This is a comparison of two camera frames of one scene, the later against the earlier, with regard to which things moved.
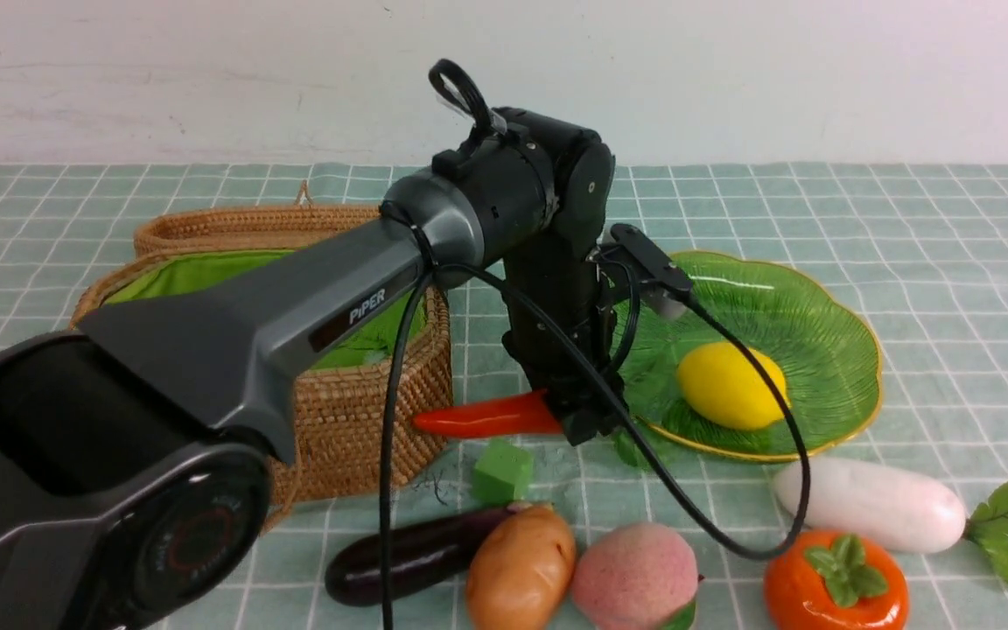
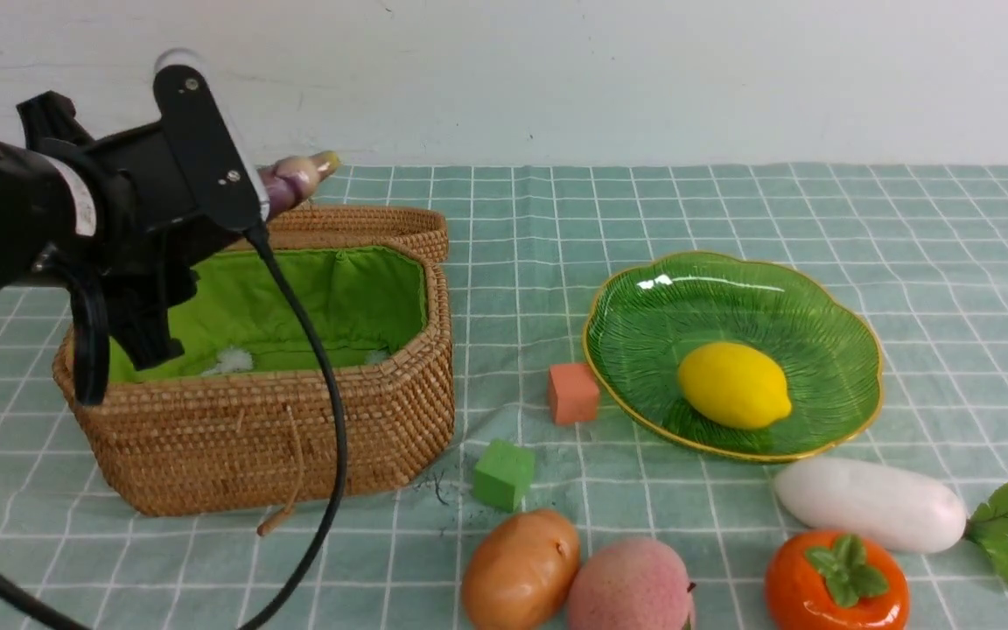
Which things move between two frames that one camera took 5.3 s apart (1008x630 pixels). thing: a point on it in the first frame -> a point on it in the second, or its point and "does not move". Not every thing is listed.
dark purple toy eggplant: (425, 556) -> (289, 181)
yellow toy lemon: (722, 383) does not move
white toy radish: (886, 507) does not move
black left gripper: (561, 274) -> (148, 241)
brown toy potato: (521, 570) does not move
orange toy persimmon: (835, 579) does not move
